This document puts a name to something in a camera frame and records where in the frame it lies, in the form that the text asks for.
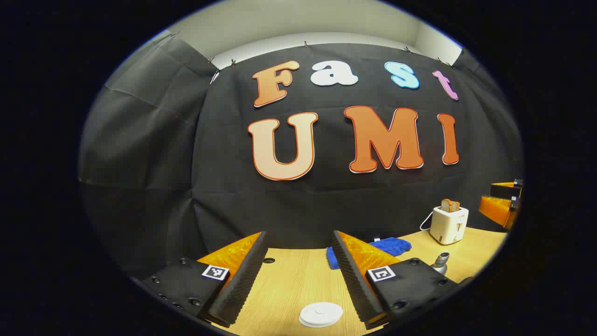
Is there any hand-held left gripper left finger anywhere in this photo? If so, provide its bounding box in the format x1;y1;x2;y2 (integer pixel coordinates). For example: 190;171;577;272
140;231;270;328

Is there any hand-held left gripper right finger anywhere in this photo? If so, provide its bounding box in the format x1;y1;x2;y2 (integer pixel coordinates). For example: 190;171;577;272
332;230;460;330

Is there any silver water bottle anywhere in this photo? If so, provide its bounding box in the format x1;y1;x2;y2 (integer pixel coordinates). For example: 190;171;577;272
433;252;451;275

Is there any blue towel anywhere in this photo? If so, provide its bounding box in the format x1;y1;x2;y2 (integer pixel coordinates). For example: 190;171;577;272
326;237;412;270

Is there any white toaster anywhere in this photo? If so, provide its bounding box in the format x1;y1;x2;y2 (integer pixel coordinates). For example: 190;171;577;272
429;205;469;245

